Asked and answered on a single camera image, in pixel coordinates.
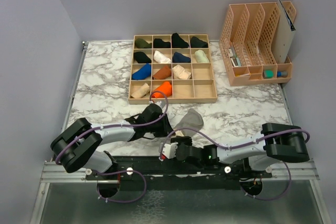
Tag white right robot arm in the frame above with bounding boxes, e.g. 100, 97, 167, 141
159, 123, 310, 177

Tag navy rolled cloth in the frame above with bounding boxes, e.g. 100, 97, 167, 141
172, 52, 191, 63

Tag cards in rack slot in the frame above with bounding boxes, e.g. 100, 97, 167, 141
228, 46, 250, 77

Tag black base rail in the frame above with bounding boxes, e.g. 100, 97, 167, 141
51, 154, 274, 191

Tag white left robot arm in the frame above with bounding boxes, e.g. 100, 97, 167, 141
50, 103, 173, 179

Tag blue rolled cloth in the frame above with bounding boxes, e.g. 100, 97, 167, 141
131, 63, 152, 80

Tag pink file organizer rack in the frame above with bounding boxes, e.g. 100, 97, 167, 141
219, 2, 292, 86

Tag grey folder in rack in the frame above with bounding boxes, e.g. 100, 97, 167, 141
271, 0, 297, 64

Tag black rolled cloth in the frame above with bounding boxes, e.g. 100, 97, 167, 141
153, 38, 171, 48
171, 33, 189, 48
133, 51, 152, 63

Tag white rolled cloth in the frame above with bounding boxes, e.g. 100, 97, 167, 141
153, 50, 171, 64

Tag grey underwear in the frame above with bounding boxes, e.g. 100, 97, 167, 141
174, 109, 204, 137

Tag pale green rolled cloth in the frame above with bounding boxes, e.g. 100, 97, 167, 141
195, 50, 209, 63

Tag black rolled cloth left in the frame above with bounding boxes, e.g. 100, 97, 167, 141
133, 51, 152, 63

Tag beige boxer underwear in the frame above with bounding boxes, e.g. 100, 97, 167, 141
172, 65, 192, 80

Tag dark green rolled cloth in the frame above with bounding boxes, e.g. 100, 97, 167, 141
190, 36, 208, 48

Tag brown rolled cloth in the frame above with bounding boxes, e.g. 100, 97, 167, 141
153, 65, 172, 80

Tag olive green rolled cloth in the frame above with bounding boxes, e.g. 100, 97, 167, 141
134, 38, 152, 49

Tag beige rolled cloth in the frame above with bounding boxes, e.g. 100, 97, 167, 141
131, 83, 150, 99

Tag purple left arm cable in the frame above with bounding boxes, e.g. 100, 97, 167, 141
55, 91, 169, 204

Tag wooden compartment tray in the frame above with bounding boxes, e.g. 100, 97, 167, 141
128, 34, 217, 104

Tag orange rolled cloth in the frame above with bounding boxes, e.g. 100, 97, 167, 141
151, 81, 173, 99

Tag blue grey cylinder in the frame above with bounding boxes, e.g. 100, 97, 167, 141
277, 71, 288, 78

